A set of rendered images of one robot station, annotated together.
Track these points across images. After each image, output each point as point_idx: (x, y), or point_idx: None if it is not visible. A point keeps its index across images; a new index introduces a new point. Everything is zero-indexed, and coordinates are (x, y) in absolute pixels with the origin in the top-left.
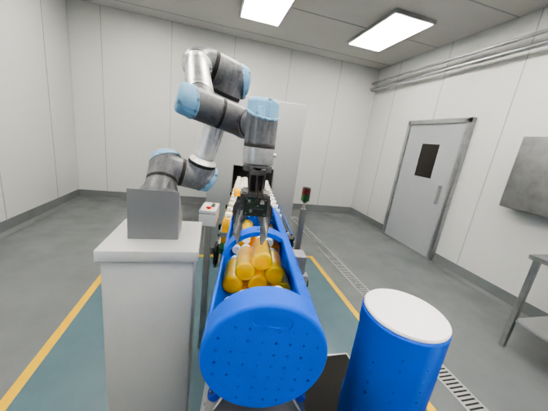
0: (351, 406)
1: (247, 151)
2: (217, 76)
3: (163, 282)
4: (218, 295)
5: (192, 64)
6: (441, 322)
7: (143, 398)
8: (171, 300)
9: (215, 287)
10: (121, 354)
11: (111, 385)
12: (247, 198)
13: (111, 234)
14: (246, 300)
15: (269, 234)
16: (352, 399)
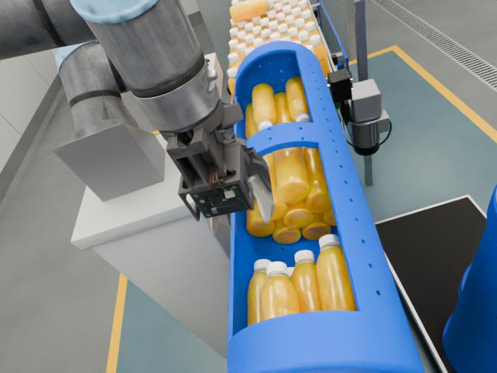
0: (477, 315)
1: (141, 106)
2: None
3: (174, 240)
4: (243, 258)
5: None
6: None
7: (221, 320)
8: (195, 252)
9: (230, 270)
10: (176, 301)
11: (183, 320)
12: (197, 195)
13: (83, 199)
14: (264, 354)
15: (292, 143)
16: (479, 310)
